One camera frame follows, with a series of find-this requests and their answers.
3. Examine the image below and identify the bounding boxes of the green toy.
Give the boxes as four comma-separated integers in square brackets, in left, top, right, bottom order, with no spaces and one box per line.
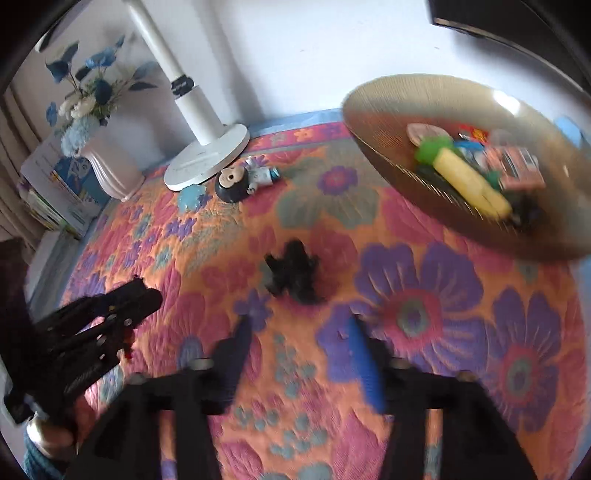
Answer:
[414,136,455,165]

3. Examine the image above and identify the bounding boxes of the yellow toy corn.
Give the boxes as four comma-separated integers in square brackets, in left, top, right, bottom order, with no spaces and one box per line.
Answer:
[434,148,514,221]

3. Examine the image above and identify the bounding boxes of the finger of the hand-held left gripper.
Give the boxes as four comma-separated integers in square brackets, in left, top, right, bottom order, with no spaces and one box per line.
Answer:
[45,322,136,398]
[32,278,163,343]

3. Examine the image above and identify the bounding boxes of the black-headed toy figure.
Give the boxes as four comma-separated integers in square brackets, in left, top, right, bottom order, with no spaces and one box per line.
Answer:
[215,155,281,203]

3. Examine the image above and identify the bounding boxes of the black toy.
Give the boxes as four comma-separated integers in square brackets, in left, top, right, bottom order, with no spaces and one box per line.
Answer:
[263,239,326,305]

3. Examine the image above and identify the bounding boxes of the floral blanket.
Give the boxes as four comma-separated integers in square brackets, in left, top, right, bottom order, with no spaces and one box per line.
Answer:
[60,117,587,480]

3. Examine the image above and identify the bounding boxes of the beige curtain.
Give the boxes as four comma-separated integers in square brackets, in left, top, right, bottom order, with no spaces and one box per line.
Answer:
[0,88,42,250]

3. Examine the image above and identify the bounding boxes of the light blue flower-shaped toy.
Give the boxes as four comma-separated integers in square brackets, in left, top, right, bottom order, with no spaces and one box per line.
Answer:
[178,185,214,212]

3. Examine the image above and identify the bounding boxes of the pale round toy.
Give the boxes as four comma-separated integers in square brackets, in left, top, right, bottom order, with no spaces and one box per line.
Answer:
[406,124,446,145]

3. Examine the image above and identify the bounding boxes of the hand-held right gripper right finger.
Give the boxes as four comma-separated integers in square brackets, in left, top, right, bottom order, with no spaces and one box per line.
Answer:
[346,316,539,480]

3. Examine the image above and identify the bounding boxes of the white vase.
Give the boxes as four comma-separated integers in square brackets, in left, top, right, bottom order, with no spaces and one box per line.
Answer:
[81,127,145,202]

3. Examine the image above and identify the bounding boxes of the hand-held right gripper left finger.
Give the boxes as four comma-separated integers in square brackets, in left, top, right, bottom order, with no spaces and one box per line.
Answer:
[67,316,254,480]

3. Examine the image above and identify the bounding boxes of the brown ribbed glass plate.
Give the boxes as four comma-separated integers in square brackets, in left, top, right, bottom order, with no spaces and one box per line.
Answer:
[342,74,591,262]

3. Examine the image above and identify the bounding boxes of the stack of books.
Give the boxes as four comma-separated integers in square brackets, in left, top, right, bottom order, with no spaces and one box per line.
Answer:
[18,138,109,238]

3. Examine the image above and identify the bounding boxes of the pink patterned box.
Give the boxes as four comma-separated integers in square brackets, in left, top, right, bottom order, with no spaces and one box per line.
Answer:
[482,147,546,191]

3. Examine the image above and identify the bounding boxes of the blue artificial flowers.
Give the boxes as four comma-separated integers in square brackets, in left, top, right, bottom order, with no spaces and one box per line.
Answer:
[45,34,160,158]

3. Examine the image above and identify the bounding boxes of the white desk lamp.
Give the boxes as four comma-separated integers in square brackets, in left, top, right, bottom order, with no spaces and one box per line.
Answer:
[124,0,251,192]

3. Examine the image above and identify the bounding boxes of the person's left hand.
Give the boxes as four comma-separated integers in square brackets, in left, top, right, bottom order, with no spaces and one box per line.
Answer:
[25,397,100,459]

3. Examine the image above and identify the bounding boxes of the black television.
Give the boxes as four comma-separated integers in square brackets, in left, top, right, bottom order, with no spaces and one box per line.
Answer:
[427,0,591,70]

